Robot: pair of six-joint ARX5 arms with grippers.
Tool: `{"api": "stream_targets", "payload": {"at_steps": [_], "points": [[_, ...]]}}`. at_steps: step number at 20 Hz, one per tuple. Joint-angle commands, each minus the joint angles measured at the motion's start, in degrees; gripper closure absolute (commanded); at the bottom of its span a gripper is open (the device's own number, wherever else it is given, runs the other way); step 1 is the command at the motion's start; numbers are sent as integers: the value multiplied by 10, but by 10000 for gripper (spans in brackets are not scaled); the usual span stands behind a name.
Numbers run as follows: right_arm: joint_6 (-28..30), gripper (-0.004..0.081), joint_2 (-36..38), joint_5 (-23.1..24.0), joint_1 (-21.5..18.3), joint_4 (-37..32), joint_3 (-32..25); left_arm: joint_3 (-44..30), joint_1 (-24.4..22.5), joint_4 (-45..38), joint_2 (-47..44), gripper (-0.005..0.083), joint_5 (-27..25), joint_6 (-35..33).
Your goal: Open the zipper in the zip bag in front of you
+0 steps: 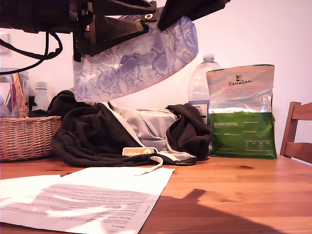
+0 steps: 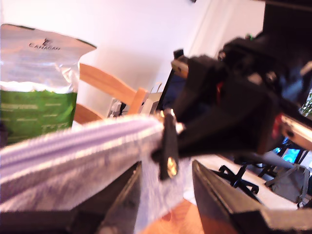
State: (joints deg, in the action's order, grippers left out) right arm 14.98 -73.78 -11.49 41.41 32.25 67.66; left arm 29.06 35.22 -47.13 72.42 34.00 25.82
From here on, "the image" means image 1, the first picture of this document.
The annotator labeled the orange LeRobot sticker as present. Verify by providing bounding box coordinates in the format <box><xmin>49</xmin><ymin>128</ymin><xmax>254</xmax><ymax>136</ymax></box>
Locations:
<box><xmin>121</xmin><ymin>147</ymin><xmax>159</xmax><ymax>156</ymax></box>

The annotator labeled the wicker basket with handle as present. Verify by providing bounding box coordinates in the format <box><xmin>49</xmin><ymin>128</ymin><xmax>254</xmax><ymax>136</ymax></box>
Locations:
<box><xmin>0</xmin><ymin>72</ymin><xmax>62</xmax><ymax>162</ymax></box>

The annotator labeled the printed white paper sheet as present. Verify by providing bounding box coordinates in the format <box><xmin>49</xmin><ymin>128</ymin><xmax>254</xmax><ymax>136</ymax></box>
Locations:
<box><xmin>0</xmin><ymin>167</ymin><xmax>176</xmax><ymax>234</ymax></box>

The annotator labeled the beige hoodie drawstring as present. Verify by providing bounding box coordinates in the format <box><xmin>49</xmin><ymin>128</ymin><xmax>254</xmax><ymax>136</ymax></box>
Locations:
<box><xmin>133</xmin><ymin>156</ymin><xmax>163</xmax><ymax>177</ymax></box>

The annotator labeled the blank white paper sheet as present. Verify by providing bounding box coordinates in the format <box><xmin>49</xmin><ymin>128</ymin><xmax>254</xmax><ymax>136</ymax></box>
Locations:
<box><xmin>0</xmin><ymin>175</ymin><xmax>61</xmax><ymax>187</ymax></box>

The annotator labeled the purple snakeskin zip pouch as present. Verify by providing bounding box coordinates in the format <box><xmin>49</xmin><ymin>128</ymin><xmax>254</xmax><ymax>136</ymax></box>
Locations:
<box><xmin>73</xmin><ymin>6</ymin><xmax>198</xmax><ymax>102</ymax></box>

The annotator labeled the large clear water bottle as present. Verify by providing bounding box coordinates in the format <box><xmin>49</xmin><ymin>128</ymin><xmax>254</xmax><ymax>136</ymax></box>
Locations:
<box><xmin>187</xmin><ymin>54</ymin><xmax>223</xmax><ymax>126</ymax></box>

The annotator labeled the black hoodie grey lining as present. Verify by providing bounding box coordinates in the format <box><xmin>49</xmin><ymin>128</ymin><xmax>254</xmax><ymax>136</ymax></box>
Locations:
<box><xmin>29</xmin><ymin>90</ymin><xmax>213</xmax><ymax>168</ymax></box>

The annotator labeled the white wall switch plate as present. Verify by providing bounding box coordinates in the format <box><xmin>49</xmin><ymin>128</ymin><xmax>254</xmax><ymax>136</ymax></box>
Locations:
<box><xmin>0</xmin><ymin>33</ymin><xmax>12</xmax><ymax>56</ymax></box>

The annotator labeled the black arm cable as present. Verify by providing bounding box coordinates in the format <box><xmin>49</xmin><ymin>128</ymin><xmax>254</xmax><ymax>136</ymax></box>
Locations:
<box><xmin>0</xmin><ymin>31</ymin><xmax>63</xmax><ymax>60</ymax></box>
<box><xmin>0</xmin><ymin>31</ymin><xmax>49</xmax><ymax>75</ymax></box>

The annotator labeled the wooden chair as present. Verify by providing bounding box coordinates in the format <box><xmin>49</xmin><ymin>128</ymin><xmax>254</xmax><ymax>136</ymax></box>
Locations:
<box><xmin>279</xmin><ymin>101</ymin><xmax>312</xmax><ymax>164</ymax></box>

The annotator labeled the small white bottle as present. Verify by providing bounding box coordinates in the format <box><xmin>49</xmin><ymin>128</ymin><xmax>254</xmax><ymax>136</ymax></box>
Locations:
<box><xmin>34</xmin><ymin>81</ymin><xmax>49</xmax><ymax>112</ymax></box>

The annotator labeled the silver green Canagan bag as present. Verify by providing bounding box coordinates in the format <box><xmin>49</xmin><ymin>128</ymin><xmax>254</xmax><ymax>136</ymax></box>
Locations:
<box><xmin>205</xmin><ymin>64</ymin><xmax>278</xmax><ymax>161</ymax></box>

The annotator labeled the clear plastic container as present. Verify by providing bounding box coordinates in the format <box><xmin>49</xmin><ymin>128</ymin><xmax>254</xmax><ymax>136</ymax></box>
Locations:
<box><xmin>0</xmin><ymin>68</ymin><xmax>30</xmax><ymax>119</ymax></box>

